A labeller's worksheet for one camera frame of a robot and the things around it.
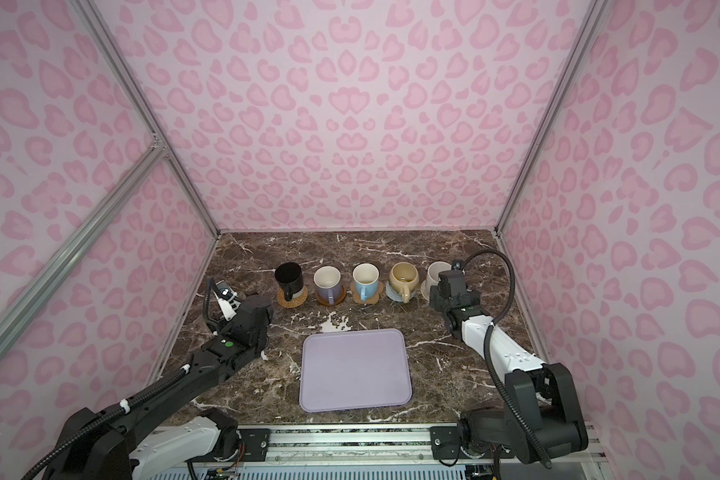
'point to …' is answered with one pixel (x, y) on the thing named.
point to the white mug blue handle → (366, 277)
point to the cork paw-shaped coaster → (357, 294)
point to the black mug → (290, 276)
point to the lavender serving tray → (354, 370)
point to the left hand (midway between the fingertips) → (235, 297)
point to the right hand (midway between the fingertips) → (454, 290)
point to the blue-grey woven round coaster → (395, 294)
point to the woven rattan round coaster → (295, 302)
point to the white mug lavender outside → (327, 280)
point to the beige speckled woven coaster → (424, 292)
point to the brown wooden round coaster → (343, 296)
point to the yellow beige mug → (404, 277)
